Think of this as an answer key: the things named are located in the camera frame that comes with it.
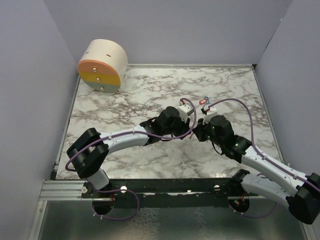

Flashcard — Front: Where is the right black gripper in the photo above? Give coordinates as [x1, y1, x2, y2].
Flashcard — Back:
[193, 115, 224, 147]

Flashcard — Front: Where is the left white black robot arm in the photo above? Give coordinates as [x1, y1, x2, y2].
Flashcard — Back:
[66, 104, 194, 198]

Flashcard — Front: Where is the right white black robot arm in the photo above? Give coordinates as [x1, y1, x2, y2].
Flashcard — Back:
[193, 115, 320, 225]

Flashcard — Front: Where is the round beige drawer box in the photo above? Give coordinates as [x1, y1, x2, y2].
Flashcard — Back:
[77, 39, 128, 93]

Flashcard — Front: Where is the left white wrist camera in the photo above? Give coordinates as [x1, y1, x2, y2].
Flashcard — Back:
[177, 99, 194, 123]

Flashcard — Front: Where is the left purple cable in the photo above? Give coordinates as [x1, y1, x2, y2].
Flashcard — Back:
[65, 98, 197, 221]

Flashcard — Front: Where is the purple cable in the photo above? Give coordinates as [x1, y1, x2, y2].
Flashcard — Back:
[65, 98, 197, 221]
[201, 98, 320, 218]

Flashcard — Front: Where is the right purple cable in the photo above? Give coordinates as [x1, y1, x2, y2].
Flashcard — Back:
[201, 98, 320, 218]

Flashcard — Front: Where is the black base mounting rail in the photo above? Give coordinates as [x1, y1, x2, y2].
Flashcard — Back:
[81, 169, 250, 209]

